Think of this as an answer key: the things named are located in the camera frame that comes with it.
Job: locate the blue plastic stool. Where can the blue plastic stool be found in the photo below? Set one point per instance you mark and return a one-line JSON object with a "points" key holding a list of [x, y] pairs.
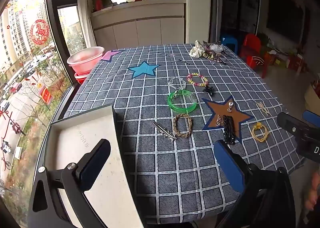
{"points": [[228, 41]]}

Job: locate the red plastic chair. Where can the red plastic chair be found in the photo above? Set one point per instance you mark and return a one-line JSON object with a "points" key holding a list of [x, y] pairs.
{"points": [[252, 47]]}

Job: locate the white satin scrunchie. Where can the white satin scrunchie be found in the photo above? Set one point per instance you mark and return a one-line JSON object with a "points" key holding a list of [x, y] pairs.
{"points": [[196, 51]]}

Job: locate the red paper-cut window sticker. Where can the red paper-cut window sticker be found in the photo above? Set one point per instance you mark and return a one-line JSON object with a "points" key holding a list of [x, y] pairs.
{"points": [[40, 32]]}

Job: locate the black beaded hair clip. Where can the black beaded hair clip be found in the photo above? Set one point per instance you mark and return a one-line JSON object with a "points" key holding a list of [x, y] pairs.
{"points": [[228, 129]]}

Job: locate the beige storage basket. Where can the beige storage basket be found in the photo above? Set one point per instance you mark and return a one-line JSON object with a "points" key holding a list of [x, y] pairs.
{"points": [[312, 97]]}

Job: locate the red plastic basin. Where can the red plastic basin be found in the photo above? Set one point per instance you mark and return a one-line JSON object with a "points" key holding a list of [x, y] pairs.
{"points": [[80, 77]]}

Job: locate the rhinestone earring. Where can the rhinestone earring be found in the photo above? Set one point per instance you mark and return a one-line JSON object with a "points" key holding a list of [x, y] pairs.
{"points": [[218, 119]]}

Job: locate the green translucent bangle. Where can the green translucent bangle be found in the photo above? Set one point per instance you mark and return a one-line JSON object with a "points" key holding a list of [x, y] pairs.
{"points": [[175, 106]]}

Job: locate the gold hair pin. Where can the gold hair pin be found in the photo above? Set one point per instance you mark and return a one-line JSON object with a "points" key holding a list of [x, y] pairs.
{"points": [[263, 108]]}

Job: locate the white cardboard box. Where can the white cardboard box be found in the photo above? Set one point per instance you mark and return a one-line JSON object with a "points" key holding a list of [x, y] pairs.
{"points": [[82, 137]]}

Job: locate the silver star hair clip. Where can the silver star hair clip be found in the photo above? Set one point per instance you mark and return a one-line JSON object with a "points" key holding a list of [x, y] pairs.
{"points": [[163, 131]]}

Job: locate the white cabinet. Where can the white cabinet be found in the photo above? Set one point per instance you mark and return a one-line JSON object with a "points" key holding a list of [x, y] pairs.
{"points": [[140, 25]]}

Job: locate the pile of toys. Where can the pile of toys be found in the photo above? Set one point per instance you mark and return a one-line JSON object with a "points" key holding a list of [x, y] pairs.
{"points": [[285, 55]]}

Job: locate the dark wall screen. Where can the dark wall screen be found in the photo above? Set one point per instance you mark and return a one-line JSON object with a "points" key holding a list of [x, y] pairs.
{"points": [[285, 15]]}

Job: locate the silver earring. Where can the silver earring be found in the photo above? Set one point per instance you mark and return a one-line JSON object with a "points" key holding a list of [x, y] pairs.
{"points": [[230, 107]]}

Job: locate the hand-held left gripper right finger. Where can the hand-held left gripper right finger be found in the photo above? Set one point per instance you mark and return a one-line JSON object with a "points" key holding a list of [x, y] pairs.
{"points": [[228, 165]]}

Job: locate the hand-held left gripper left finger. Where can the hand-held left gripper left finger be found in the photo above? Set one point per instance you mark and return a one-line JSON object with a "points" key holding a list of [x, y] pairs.
{"points": [[96, 163]]}

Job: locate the pink plastic basin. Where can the pink plastic basin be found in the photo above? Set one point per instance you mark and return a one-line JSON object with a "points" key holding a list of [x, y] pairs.
{"points": [[86, 60]]}

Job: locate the small black hair claw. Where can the small black hair claw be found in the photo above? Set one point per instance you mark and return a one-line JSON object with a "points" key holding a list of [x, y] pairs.
{"points": [[208, 90]]}

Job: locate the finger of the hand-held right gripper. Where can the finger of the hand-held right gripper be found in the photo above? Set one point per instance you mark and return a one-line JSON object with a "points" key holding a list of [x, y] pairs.
{"points": [[312, 117], [290, 124]]}

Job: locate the checked star tablecloth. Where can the checked star tablecloth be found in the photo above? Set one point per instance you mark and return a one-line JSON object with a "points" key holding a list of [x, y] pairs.
{"points": [[140, 107]]}

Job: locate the pile of hair accessories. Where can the pile of hair accessories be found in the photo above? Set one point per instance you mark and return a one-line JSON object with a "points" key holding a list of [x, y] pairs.
{"points": [[212, 50]]}

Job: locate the red lantern window sticker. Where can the red lantern window sticker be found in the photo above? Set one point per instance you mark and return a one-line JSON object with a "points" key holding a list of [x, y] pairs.
{"points": [[46, 95]]}

